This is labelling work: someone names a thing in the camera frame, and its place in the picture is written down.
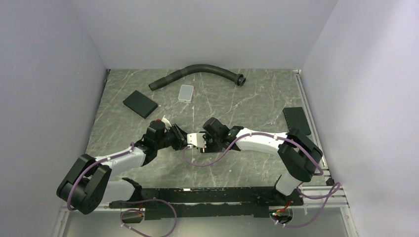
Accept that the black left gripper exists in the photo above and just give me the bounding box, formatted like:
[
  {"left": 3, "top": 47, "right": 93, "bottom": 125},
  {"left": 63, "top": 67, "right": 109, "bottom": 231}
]
[{"left": 156, "top": 123, "right": 188, "bottom": 151}]

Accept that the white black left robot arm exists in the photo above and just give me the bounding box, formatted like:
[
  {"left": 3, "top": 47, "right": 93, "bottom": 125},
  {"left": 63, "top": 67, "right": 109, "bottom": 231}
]
[{"left": 56, "top": 120, "right": 188, "bottom": 214}]

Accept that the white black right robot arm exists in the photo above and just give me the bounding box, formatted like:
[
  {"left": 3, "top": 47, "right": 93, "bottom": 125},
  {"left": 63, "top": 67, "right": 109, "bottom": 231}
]
[{"left": 187, "top": 118, "right": 323, "bottom": 205}]

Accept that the black flat rectangular box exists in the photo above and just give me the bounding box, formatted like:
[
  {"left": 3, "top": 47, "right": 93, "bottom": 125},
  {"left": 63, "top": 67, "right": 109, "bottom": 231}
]
[{"left": 123, "top": 90, "right": 158, "bottom": 119}]

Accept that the clear white plastic case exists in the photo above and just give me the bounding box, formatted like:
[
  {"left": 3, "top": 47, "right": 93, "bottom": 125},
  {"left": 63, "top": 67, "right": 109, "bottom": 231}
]
[{"left": 178, "top": 84, "right": 194, "bottom": 103}]

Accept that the black corrugated hose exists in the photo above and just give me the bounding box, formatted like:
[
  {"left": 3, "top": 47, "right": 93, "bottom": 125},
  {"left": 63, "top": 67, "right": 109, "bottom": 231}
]
[{"left": 149, "top": 64, "right": 247, "bottom": 92}]

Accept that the black mounting base rail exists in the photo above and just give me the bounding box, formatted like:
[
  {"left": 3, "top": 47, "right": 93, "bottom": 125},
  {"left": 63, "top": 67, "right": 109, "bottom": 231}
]
[{"left": 109, "top": 186, "right": 303, "bottom": 220}]

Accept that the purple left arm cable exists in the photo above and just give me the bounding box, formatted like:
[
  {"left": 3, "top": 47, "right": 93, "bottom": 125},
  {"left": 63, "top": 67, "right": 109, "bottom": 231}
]
[{"left": 66, "top": 142, "right": 136, "bottom": 212}]

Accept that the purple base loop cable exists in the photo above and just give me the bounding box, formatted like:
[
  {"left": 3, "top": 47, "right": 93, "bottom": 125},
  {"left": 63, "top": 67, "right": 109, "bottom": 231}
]
[{"left": 120, "top": 197, "right": 178, "bottom": 237}]

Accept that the aluminium frame rail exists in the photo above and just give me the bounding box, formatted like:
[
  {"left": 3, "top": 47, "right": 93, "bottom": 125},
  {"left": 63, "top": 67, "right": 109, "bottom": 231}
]
[{"left": 293, "top": 186, "right": 349, "bottom": 208}]

